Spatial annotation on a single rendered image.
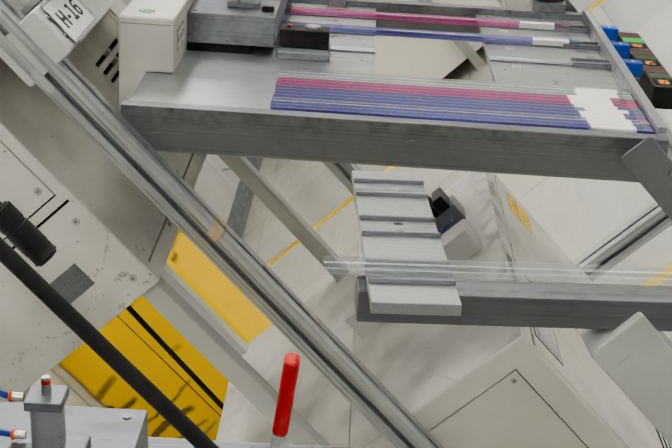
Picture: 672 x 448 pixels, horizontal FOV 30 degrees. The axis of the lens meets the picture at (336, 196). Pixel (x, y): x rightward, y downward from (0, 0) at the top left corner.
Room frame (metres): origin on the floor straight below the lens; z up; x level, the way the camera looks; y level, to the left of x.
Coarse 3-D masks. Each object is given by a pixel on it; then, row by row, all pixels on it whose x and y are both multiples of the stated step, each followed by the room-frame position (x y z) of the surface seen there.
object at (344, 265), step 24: (336, 264) 0.96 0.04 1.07; (360, 264) 0.96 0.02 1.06; (384, 264) 0.96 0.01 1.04; (408, 264) 0.95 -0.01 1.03; (432, 264) 0.95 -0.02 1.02; (456, 264) 0.95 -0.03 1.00; (480, 264) 0.95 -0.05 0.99; (504, 264) 0.95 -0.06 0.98; (528, 264) 0.95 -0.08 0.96; (552, 264) 0.95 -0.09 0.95; (576, 264) 0.95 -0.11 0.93
